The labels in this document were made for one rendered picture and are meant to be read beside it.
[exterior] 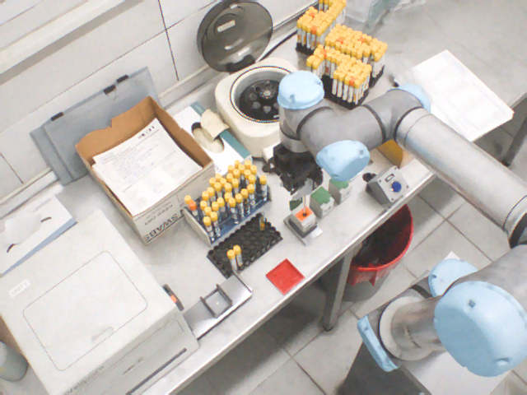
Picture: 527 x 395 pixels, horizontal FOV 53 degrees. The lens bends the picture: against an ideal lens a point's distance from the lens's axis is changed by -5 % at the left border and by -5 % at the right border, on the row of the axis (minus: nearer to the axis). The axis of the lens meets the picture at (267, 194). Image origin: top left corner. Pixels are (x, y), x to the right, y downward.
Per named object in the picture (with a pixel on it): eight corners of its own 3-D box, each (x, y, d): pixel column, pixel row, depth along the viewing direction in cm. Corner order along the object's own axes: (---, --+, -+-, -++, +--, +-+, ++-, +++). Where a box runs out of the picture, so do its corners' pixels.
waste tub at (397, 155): (398, 170, 147) (405, 149, 139) (365, 138, 153) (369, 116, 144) (432, 146, 151) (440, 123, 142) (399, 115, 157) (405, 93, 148)
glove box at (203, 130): (222, 191, 146) (218, 171, 138) (170, 136, 156) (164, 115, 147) (258, 164, 150) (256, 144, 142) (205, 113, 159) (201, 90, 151)
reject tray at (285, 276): (283, 295, 131) (283, 295, 130) (265, 276, 134) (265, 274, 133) (305, 278, 133) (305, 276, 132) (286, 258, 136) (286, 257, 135)
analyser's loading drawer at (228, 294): (184, 350, 123) (180, 345, 118) (167, 329, 126) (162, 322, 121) (254, 295, 129) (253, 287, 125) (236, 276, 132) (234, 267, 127)
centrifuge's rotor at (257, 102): (258, 140, 147) (256, 123, 141) (230, 102, 154) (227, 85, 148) (306, 115, 151) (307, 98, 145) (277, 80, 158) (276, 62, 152)
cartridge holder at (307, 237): (306, 246, 137) (306, 240, 134) (282, 221, 141) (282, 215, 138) (322, 234, 139) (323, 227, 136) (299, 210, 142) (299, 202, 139)
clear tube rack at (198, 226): (210, 248, 138) (206, 235, 132) (186, 221, 142) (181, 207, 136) (272, 201, 144) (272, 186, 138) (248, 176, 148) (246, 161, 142)
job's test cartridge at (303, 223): (302, 236, 137) (303, 225, 132) (290, 223, 139) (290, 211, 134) (314, 227, 138) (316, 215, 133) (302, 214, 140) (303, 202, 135)
